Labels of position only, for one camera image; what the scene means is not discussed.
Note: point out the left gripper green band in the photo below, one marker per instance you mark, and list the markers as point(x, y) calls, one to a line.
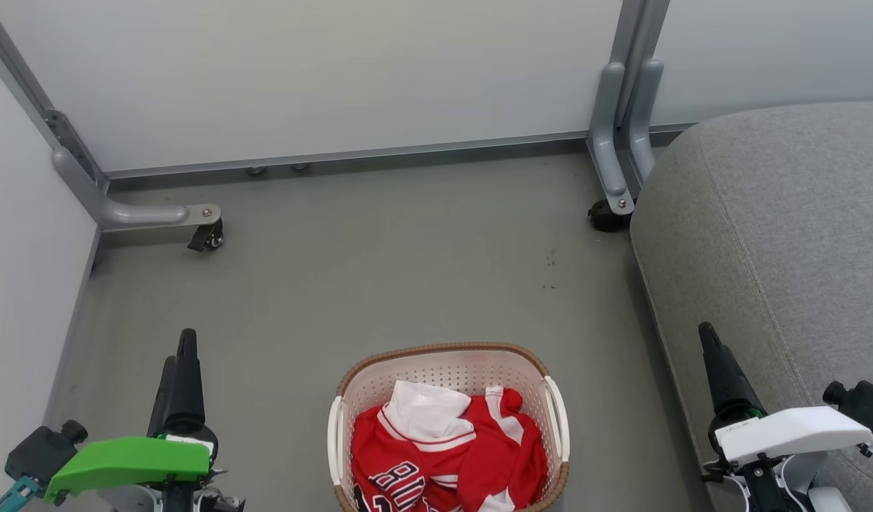
point(130, 459)

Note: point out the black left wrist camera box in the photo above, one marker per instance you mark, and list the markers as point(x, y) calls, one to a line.
point(41, 451)

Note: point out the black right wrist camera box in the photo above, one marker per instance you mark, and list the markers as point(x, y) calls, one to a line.
point(866, 405)

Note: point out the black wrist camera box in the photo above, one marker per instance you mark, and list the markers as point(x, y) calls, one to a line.
point(41, 451)
point(866, 405)

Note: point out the white laundry basket brown rim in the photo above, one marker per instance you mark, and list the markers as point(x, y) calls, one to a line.
point(436, 366)

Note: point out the grey fabric sofa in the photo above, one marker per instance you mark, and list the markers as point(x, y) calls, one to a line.
point(778, 249)

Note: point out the grey corner partition post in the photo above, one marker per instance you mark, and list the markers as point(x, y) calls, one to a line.
point(38, 92)

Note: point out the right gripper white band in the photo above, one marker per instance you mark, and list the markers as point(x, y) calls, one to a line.
point(792, 430)

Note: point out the grey partition foot with bolt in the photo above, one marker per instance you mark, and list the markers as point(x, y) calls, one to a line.
point(607, 142)

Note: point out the red printed jersey white collar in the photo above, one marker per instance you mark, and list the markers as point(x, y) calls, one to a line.
point(393, 455)

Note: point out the grey double partition post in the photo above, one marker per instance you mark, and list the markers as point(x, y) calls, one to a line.
point(639, 35)

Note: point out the black caster wheel with brake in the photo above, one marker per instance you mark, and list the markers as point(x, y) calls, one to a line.
point(208, 237)

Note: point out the grey partition bottom rail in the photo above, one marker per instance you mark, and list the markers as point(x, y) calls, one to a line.
point(372, 153)

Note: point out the long grey partition foot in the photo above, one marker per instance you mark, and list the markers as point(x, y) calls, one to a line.
point(130, 213)

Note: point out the grey partition foot without bolt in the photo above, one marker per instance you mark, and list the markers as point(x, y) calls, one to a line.
point(642, 121)

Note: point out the round black caster wheel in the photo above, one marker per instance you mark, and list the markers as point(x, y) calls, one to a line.
point(605, 217)

